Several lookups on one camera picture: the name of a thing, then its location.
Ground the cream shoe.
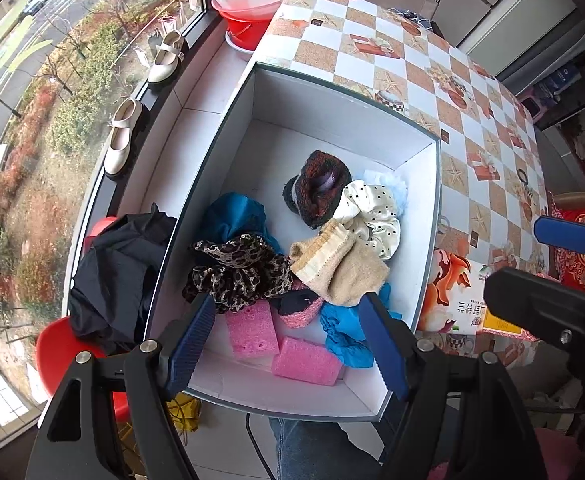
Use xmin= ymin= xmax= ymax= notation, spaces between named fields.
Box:
xmin=147 ymin=30 xmax=187 ymax=86
xmin=102 ymin=98 xmax=144 ymax=177

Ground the leopard print scrunchie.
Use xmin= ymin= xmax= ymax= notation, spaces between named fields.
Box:
xmin=182 ymin=233 xmax=295 ymax=314

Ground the pink plastic stool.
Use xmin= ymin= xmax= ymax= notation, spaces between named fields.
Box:
xmin=517 ymin=86 xmax=557 ymax=124

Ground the cream shoe near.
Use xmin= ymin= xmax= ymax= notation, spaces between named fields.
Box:
xmin=102 ymin=98 xmax=144 ymax=177

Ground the cream polka dot scrunchie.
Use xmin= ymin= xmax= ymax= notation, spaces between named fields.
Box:
xmin=333 ymin=180 xmax=401 ymax=261

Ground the blue cloth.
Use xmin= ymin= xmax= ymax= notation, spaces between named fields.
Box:
xmin=320 ymin=302 xmax=374 ymax=370
xmin=194 ymin=192 xmax=283 ymax=254

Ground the checkered patterned tablecloth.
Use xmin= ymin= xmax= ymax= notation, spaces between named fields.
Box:
xmin=257 ymin=0 xmax=549 ymax=273

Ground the person leg in jeans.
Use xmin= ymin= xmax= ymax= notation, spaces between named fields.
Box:
xmin=268 ymin=417 xmax=381 ymax=480

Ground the cream shoe far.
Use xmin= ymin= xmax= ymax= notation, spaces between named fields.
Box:
xmin=147 ymin=30 xmax=187 ymax=86

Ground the red plastic basin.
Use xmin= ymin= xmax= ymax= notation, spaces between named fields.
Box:
xmin=212 ymin=3 xmax=272 ymax=61

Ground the beige knit sock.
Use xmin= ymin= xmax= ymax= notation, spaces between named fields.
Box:
xmin=289 ymin=220 xmax=390 ymax=308

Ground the red embroidered cushion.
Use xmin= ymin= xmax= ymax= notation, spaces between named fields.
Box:
xmin=551 ymin=202 xmax=585 ymax=292

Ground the plaid dark cloth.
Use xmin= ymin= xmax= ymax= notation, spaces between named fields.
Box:
xmin=389 ymin=8 xmax=433 ymax=30

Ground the small pink sponge block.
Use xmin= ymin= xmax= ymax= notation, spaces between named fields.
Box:
xmin=225 ymin=300 xmax=279 ymax=360

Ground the dark red knit scrunchie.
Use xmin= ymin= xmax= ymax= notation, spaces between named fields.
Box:
xmin=283 ymin=151 xmax=352 ymax=229

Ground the black cable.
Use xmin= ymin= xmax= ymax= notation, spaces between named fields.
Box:
xmin=243 ymin=410 xmax=278 ymax=480

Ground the yellow cord bundle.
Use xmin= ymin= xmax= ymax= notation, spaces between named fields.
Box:
xmin=116 ymin=391 xmax=204 ymax=476

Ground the open dark storage box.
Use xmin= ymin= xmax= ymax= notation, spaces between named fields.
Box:
xmin=146 ymin=63 xmax=441 ymax=422

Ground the black garment on stool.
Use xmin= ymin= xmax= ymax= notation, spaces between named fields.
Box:
xmin=68 ymin=206 xmax=176 ymax=356

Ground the pink black knit sock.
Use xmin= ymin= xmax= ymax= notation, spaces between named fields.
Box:
xmin=268 ymin=281 xmax=324 ymax=330

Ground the pink patterned tissue box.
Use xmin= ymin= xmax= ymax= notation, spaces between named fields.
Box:
xmin=417 ymin=249 xmax=535 ymax=341

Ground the large pink sponge block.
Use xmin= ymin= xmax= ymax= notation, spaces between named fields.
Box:
xmin=271 ymin=336 xmax=343 ymax=387

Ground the light blue fluffy scrunchie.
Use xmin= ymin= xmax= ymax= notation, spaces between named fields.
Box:
xmin=362 ymin=170 xmax=409 ymax=218

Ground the brown wooden chair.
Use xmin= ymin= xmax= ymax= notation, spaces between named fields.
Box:
xmin=549 ymin=192 xmax=585 ymax=210

